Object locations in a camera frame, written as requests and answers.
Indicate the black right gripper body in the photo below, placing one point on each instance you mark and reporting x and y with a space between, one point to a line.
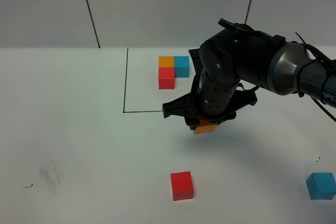
210 100

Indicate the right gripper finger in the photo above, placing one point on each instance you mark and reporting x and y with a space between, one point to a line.
192 123
218 122

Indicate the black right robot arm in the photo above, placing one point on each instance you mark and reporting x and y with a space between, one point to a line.
231 65

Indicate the red template cube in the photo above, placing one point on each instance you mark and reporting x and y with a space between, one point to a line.
166 78

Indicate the blue template cube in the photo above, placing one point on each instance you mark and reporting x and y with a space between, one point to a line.
182 66

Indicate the orange template cube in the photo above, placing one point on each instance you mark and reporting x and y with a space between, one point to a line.
166 62

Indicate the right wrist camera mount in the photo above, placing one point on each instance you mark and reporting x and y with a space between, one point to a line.
198 66

